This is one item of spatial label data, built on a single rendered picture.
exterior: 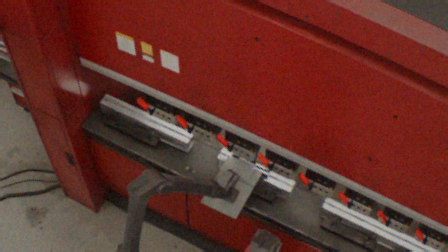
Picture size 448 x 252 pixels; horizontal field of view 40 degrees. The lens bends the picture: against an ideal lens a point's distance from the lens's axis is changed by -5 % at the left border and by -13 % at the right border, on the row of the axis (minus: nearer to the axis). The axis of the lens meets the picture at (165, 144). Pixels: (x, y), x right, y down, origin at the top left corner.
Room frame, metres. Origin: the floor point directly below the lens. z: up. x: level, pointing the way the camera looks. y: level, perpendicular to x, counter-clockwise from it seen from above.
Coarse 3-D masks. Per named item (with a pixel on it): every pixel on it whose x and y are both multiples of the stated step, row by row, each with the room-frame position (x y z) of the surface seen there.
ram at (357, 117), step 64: (128, 0) 1.73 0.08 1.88; (192, 0) 1.56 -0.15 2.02; (128, 64) 1.76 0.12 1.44; (192, 64) 1.57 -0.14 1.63; (256, 64) 1.41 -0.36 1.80; (320, 64) 1.27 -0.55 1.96; (384, 64) 1.17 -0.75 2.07; (256, 128) 1.40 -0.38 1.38; (320, 128) 1.24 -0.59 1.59; (384, 128) 1.10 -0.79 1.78; (384, 192) 1.03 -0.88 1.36
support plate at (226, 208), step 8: (232, 160) 1.47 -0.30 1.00; (224, 168) 1.44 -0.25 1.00; (232, 168) 1.43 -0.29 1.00; (216, 176) 1.40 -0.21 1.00; (256, 176) 1.38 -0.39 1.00; (240, 184) 1.35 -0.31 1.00; (240, 192) 1.31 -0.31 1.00; (248, 192) 1.30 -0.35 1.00; (208, 200) 1.29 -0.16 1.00; (216, 200) 1.28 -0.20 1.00; (240, 200) 1.27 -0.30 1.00; (216, 208) 1.24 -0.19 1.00; (224, 208) 1.24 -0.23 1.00; (232, 208) 1.23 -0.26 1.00; (240, 208) 1.23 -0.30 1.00; (232, 216) 1.19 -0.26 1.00
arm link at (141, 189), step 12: (144, 180) 1.13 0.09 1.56; (156, 180) 1.12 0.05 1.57; (132, 192) 1.09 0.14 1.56; (144, 192) 1.07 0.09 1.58; (156, 192) 1.09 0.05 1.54; (132, 204) 1.06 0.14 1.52; (144, 204) 1.06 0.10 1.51; (132, 216) 1.03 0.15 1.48; (132, 228) 1.00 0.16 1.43; (132, 240) 0.98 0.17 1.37
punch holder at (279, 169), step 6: (270, 150) 1.35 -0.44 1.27; (270, 156) 1.35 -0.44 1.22; (276, 156) 1.33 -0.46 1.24; (282, 156) 1.32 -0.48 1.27; (270, 162) 1.34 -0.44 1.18; (276, 162) 1.33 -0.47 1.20; (282, 162) 1.31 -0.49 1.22; (288, 162) 1.30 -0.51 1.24; (294, 162) 1.28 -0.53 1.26; (276, 168) 1.33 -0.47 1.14; (282, 168) 1.31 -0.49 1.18; (288, 168) 1.29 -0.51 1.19; (294, 168) 1.28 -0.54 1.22; (282, 174) 1.30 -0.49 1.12; (288, 174) 1.29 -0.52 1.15; (294, 174) 1.29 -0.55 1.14
